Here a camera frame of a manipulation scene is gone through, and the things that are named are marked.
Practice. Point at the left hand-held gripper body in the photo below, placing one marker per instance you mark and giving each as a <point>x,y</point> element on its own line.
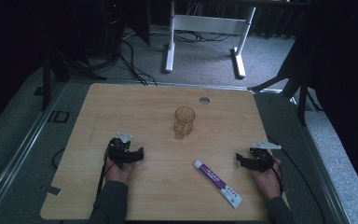
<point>118,150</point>

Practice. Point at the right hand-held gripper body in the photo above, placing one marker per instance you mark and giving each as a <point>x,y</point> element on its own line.
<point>262,157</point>

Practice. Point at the person's left hand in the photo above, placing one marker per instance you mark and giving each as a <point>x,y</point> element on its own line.
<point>118,173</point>

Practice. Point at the person's right hand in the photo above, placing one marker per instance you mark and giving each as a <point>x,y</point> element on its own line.
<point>266,182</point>

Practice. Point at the white and purple toothpaste tube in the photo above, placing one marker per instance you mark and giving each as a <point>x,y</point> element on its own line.
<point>218,183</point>

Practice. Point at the clear glass cup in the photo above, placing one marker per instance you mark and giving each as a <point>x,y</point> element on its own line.
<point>184,122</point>

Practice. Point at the round grey table grommet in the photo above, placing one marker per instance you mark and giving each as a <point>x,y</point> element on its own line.
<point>204,100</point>

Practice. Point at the grey tape piece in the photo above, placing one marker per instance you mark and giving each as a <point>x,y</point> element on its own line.
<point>53,189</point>

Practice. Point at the black metal stand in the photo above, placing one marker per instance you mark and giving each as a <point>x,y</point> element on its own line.
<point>292,81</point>
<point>56,67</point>

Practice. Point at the dark computer tower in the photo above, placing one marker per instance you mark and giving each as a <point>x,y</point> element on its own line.
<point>112,26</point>

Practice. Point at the black rectangular frame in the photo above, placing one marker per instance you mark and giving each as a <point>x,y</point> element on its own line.
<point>59,116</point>

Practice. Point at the white desk frame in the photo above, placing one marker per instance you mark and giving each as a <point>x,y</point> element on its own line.
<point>205,37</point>

